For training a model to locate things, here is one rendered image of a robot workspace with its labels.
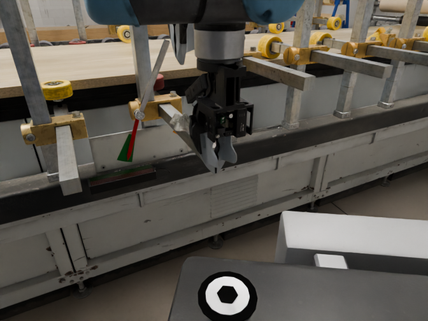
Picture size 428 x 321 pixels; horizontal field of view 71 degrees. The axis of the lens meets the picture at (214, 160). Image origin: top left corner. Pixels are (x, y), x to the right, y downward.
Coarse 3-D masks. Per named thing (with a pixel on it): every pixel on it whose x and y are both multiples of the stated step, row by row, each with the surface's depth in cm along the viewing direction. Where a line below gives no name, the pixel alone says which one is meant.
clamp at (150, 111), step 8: (160, 96) 82; (168, 96) 82; (176, 96) 82; (128, 104) 79; (136, 104) 77; (152, 104) 78; (176, 104) 81; (144, 112) 78; (152, 112) 79; (144, 120) 79
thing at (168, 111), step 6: (162, 108) 76; (168, 108) 76; (174, 108) 76; (162, 114) 77; (168, 114) 72; (180, 114) 72; (168, 120) 73; (174, 126) 70; (180, 132) 67; (186, 132) 63; (186, 138) 64; (192, 144) 61; (198, 156) 60
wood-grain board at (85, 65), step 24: (48, 48) 134; (72, 48) 134; (96, 48) 134; (120, 48) 134; (168, 48) 134; (0, 72) 94; (48, 72) 94; (72, 72) 94; (96, 72) 94; (120, 72) 94; (168, 72) 96; (192, 72) 100; (0, 96) 79
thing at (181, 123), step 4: (176, 116) 68; (180, 116) 68; (184, 116) 66; (188, 116) 67; (172, 120) 66; (176, 120) 66; (180, 120) 67; (184, 120) 64; (188, 120) 66; (176, 124) 65; (180, 124) 64; (184, 124) 63; (188, 124) 65; (176, 128) 64; (180, 128) 64; (184, 128) 63; (188, 128) 64
